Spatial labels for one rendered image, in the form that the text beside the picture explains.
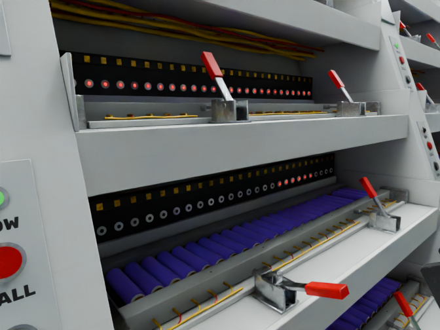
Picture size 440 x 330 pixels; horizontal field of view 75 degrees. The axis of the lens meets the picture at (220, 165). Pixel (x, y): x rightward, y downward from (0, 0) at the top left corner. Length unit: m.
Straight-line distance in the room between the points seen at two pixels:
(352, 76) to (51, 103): 0.63
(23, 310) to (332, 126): 0.37
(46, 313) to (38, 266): 0.03
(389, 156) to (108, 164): 0.59
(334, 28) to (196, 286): 0.45
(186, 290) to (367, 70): 0.58
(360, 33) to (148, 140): 0.50
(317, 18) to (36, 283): 0.48
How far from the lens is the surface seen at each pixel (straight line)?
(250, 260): 0.35
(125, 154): 0.22
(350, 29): 0.61
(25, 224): 0.20
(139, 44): 0.53
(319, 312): 0.35
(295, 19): 0.47
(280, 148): 0.33
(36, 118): 0.21
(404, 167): 0.69
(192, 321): 0.29
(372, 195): 0.52
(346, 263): 0.41
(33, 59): 0.23
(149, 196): 0.39
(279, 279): 0.31
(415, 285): 0.72
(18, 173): 0.20
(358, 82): 0.72
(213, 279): 0.31
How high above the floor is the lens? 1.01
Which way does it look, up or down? 6 degrees up
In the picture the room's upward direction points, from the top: 14 degrees counter-clockwise
